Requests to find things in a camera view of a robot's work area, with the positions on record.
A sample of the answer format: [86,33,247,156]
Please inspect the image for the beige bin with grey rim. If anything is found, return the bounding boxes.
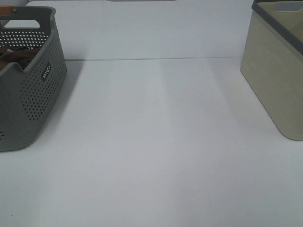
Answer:
[241,0,303,141]

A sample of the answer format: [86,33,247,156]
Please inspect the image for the grey perforated laundry basket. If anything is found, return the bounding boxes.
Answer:
[0,6,67,152]

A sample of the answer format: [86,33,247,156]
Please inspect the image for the brown leather basket handle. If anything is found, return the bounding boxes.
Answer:
[0,5,18,20]

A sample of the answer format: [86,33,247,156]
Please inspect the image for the brown towel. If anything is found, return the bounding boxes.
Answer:
[0,46,40,70]

